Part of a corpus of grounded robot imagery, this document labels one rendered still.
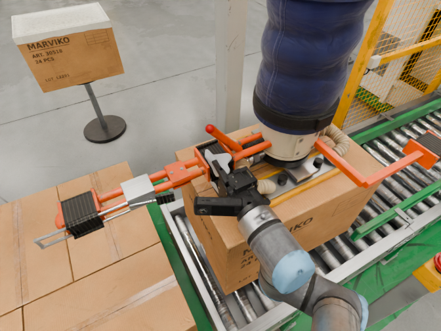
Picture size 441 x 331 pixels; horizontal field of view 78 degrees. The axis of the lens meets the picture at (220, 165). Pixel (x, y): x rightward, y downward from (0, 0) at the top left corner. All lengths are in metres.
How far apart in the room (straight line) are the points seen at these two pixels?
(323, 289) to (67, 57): 2.12
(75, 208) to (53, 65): 1.73
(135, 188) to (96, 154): 2.01
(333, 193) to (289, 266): 0.40
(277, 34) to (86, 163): 2.23
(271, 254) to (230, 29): 1.41
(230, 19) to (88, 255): 1.42
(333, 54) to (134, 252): 1.14
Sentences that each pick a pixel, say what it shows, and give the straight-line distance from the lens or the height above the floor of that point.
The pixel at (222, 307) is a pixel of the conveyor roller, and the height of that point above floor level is 0.55.
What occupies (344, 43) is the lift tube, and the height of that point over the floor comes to 1.52.
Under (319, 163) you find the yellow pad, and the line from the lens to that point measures 0.91.
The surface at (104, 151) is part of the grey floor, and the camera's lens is 2.69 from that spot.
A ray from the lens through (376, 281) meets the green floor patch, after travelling 2.10.
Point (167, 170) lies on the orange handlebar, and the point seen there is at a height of 1.22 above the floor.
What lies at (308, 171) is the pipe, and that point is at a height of 1.13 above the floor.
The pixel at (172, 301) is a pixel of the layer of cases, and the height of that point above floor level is 0.54.
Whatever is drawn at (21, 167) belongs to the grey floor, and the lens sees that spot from 2.89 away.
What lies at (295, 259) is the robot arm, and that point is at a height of 1.25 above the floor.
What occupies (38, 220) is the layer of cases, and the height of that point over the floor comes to 0.54.
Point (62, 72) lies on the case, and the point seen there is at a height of 0.74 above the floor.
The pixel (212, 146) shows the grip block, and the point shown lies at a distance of 0.76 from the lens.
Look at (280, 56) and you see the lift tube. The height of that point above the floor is 1.48.
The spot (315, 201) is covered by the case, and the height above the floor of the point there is 1.08.
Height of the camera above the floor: 1.76
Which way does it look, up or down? 48 degrees down
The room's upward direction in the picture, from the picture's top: straight up
